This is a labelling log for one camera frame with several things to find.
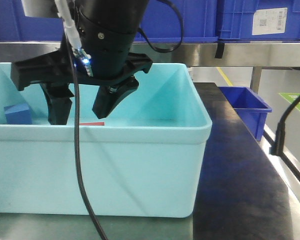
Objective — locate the small blue bin near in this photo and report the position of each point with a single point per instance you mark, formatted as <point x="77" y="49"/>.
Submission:
<point x="250" y="107"/>

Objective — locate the light cyan plastic tub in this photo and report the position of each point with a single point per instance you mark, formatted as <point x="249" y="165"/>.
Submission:
<point x="144" y="162"/>

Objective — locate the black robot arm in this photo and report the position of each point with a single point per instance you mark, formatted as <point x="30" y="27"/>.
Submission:
<point x="109" y="8"/>

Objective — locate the stainless steel shelf rail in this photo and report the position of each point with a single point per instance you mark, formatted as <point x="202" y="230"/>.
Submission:
<point x="229" y="54"/>

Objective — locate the blue crate on shelf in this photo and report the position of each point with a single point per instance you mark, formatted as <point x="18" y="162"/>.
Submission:
<point x="15" y="26"/>
<point x="161" y="24"/>
<point x="234" y="20"/>

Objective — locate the blue crate on shelf left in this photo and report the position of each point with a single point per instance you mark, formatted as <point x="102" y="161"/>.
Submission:
<point x="15" y="26"/>

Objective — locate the white shipping label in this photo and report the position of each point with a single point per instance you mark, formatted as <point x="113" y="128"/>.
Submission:
<point x="269" y="21"/>

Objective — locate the blue cube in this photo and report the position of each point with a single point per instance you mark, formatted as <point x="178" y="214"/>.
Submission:
<point x="18" y="114"/>

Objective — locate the red cube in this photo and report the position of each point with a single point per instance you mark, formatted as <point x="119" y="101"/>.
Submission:
<point x="100" y="123"/>

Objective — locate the blue crate on shelf right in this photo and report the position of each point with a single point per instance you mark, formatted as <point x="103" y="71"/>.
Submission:
<point x="234" y="20"/>

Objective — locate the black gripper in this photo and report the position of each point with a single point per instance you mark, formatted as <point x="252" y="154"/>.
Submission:
<point x="104" y="60"/>

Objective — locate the blue crate on shelf middle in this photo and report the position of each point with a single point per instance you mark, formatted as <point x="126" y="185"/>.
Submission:
<point x="161" y="24"/>

